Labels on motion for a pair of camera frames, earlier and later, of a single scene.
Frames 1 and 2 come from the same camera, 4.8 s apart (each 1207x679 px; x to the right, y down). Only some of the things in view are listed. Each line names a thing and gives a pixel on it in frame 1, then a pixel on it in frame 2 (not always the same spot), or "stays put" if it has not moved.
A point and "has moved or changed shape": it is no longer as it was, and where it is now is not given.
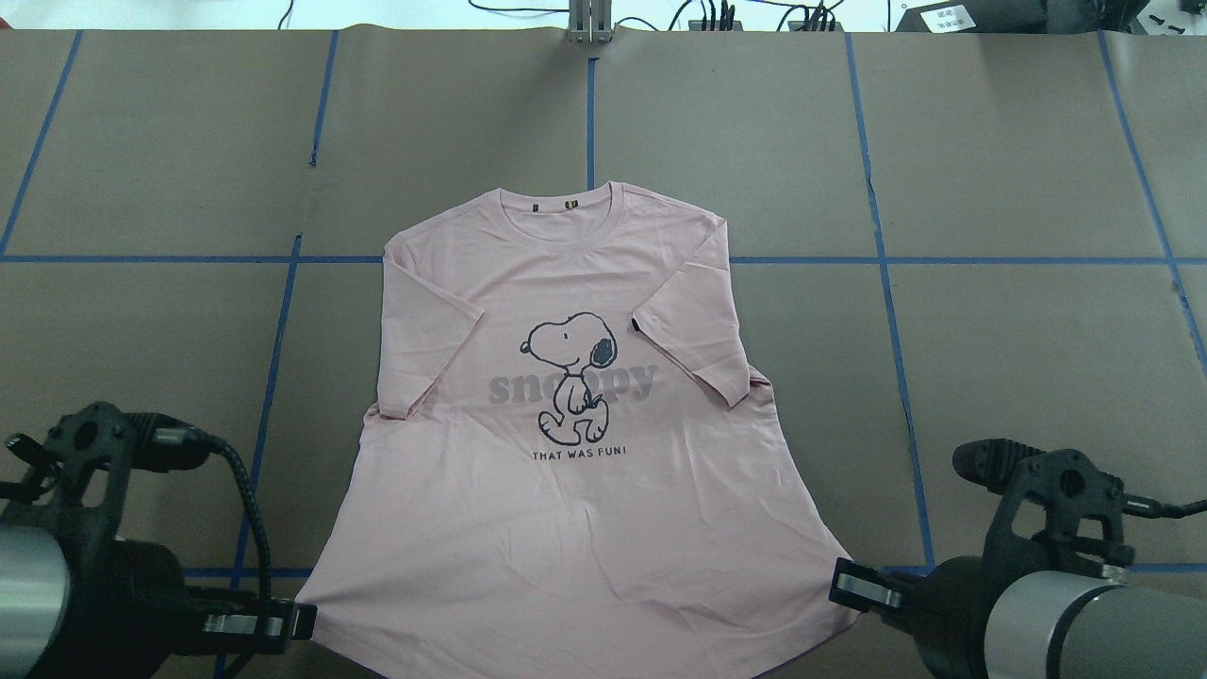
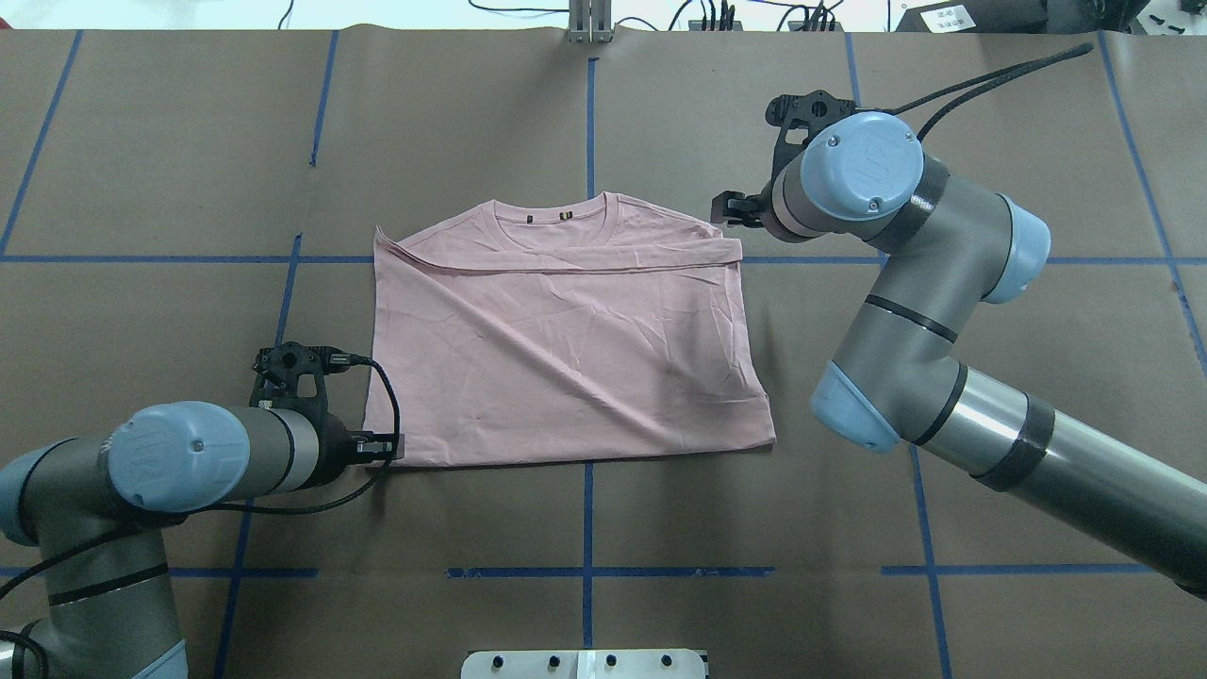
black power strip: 792,25 stays put
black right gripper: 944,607 to 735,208
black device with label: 975,16 stays put
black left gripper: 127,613 to 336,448
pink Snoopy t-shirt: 570,470 has moved or changed shape
